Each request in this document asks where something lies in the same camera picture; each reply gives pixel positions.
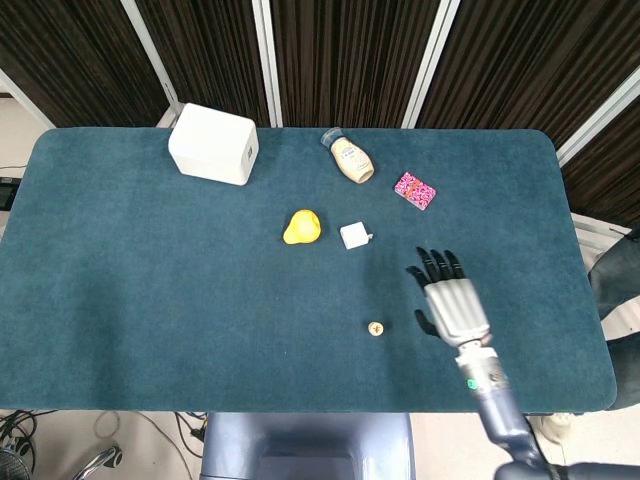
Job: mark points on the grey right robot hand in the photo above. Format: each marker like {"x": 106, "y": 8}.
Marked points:
{"x": 457, "y": 310}

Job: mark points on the round wooden Chinese chess piece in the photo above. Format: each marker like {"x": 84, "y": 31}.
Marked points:
{"x": 375, "y": 328}

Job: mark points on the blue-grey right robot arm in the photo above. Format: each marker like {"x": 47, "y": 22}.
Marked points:
{"x": 500, "y": 415}

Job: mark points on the pink patterned card deck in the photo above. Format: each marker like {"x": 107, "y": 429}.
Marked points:
{"x": 415, "y": 191}

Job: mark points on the beige sneaker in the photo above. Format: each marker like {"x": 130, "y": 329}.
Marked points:
{"x": 552, "y": 425}

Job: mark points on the person in blue jeans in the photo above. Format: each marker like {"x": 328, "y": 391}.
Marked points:
{"x": 620, "y": 275}

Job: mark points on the yellow pear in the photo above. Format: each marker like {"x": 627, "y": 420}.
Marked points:
{"x": 301, "y": 227}

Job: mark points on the beige squeeze sauce bottle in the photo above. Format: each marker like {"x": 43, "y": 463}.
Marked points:
{"x": 352, "y": 160}

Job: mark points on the dark brown ribbed partition panel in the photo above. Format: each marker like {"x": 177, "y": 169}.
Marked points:
{"x": 525, "y": 60}
{"x": 350, "y": 50}
{"x": 210, "y": 50}
{"x": 75, "y": 50}
{"x": 610, "y": 180}

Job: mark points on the blue-grey robot torso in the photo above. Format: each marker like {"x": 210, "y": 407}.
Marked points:
{"x": 300, "y": 435}

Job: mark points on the white rounded plastic box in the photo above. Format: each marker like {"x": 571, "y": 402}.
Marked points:
{"x": 210, "y": 145}

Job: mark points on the teal velvet tablecloth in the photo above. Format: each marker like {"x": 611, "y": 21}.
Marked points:
{"x": 150, "y": 275}

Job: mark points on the chrome chair leg with caster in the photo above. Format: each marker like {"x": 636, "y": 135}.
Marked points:
{"x": 100, "y": 457}

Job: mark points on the black electronic device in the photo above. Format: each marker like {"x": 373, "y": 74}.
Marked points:
{"x": 6, "y": 195}

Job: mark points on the white cube wall charger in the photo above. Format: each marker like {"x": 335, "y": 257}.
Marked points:
{"x": 352, "y": 236}

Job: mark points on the grey metal frame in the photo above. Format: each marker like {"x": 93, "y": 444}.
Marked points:
{"x": 587, "y": 227}

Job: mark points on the white partition frame post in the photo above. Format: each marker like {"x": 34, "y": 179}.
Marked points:
{"x": 25, "y": 97}
{"x": 265, "y": 60}
{"x": 150, "y": 55}
{"x": 600, "y": 117}
{"x": 430, "y": 60}

